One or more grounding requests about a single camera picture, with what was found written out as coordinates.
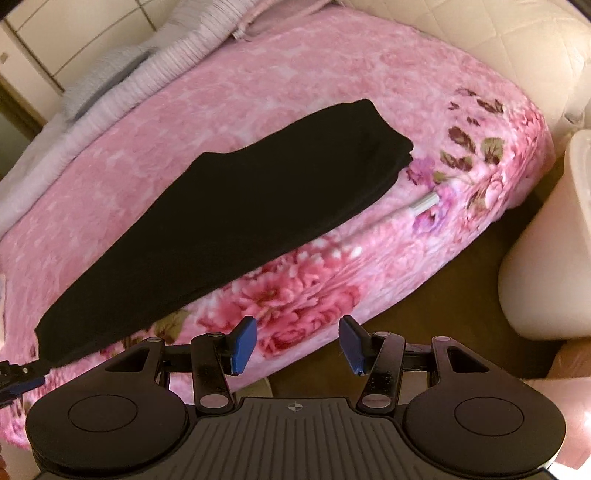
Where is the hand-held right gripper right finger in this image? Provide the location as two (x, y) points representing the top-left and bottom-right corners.
(338, 316), (490, 414)

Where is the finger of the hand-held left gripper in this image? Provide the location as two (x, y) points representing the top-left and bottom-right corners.
(0, 377), (45, 407)
(0, 361), (51, 381)

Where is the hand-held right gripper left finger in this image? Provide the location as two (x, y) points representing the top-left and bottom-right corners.
(105, 316), (258, 414)

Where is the black garment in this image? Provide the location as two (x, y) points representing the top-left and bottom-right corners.
(34, 98), (415, 367)

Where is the white lidded bucket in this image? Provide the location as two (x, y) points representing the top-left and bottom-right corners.
(499, 129), (591, 340)

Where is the pink patterned curtain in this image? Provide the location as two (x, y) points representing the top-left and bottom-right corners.
(531, 342), (591, 480)

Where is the pink floral blanket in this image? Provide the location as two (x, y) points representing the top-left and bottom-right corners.
(0, 9), (556, 450)

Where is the striped lilac duvet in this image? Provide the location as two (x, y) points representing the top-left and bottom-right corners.
(0, 0), (259, 232)

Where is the grey pillow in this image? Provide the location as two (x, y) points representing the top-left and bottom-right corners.
(62, 44), (158, 121)

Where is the folded pink pillow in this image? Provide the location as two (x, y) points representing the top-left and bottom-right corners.
(233, 0), (333, 42)

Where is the cream panelled wardrobe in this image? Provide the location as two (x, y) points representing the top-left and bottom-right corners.
(0, 0), (185, 93)

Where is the white cable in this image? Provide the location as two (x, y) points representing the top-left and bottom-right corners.
(351, 193), (440, 241)

